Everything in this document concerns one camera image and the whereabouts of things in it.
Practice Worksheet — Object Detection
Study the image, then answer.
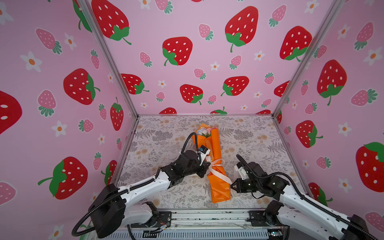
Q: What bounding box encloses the cream ribbon string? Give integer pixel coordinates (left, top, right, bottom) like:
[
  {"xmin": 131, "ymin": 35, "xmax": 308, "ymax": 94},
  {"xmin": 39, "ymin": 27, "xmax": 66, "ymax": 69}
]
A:
[{"xmin": 206, "ymin": 158, "xmax": 233, "ymax": 185}]

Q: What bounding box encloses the orange wrapping paper sheet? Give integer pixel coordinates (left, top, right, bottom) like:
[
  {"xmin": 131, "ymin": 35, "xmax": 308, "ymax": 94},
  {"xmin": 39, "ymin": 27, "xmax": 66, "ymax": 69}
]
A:
[{"xmin": 196, "ymin": 124, "xmax": 232, "ymax": 204}]

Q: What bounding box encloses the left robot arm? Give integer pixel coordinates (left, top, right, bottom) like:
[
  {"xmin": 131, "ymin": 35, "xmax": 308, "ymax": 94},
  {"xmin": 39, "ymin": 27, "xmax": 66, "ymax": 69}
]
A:
[{"xmin": 72, "ymin": 146, "xmax": 211, "ymax": 239}]

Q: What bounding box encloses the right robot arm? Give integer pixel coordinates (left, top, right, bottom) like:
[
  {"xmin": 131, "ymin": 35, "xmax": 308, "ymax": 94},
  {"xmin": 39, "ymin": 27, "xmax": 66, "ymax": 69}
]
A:
[{"xmin": 231, "ymin": 156, "xmax": 375, "ymax": 240}]

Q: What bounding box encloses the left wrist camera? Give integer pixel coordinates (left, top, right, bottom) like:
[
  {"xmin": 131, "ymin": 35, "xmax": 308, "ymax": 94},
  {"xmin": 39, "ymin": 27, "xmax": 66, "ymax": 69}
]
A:
[{"xmin": 199, "ymin": 145, "xmax": 211, "ymax": 159}]

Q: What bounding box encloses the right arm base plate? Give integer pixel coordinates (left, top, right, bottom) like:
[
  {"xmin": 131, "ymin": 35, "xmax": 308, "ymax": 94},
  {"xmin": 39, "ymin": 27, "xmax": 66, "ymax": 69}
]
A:
[{"xmin": 246, "ymin": 210, "xmax": 286, "ymax": 228}]

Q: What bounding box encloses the aluminium front rail frame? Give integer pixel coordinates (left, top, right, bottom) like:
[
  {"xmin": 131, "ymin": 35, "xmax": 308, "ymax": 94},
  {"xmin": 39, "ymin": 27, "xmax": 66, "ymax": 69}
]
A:
[{"xmin": 106, "ymin": 207, "xmax": 332, "ymax": 240}]

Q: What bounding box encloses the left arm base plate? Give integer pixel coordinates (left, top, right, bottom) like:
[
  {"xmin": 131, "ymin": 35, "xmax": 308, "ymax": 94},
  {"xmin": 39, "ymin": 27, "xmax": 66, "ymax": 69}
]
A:
[{"xmin": 131, "ymin": 211, "xmax": 172, "ymax": 228}]

